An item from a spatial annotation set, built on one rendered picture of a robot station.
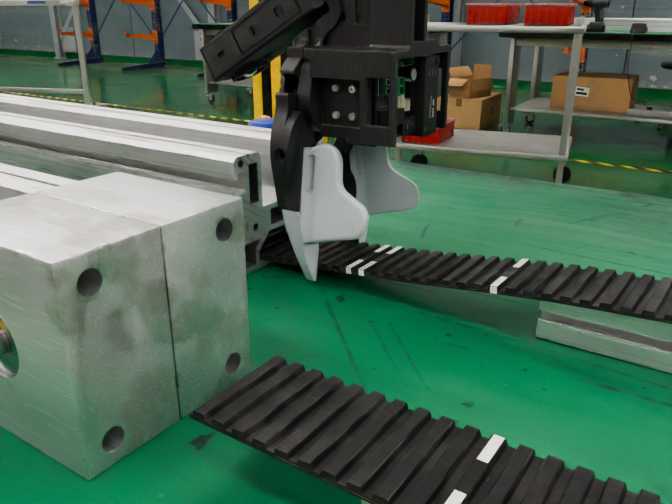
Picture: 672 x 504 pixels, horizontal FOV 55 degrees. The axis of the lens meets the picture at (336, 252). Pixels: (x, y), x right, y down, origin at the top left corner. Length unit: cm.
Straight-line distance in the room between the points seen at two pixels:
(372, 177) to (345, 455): 26
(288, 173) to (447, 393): 16
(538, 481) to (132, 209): 20
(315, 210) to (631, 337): 20
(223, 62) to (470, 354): 25
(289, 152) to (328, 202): 4
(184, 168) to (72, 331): 23
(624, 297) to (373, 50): 19
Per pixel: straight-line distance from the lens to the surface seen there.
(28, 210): 31
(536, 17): 336
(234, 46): 45
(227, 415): 25
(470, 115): 546
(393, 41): 38
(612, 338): 38
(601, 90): 524
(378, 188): 46
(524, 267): 41
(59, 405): 28
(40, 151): 61
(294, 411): 25
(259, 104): 386
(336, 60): 38
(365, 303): 41
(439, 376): 34
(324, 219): 40
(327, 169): 40
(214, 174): 45
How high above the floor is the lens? 96
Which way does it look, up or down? 21 degrees down
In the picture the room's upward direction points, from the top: straight up
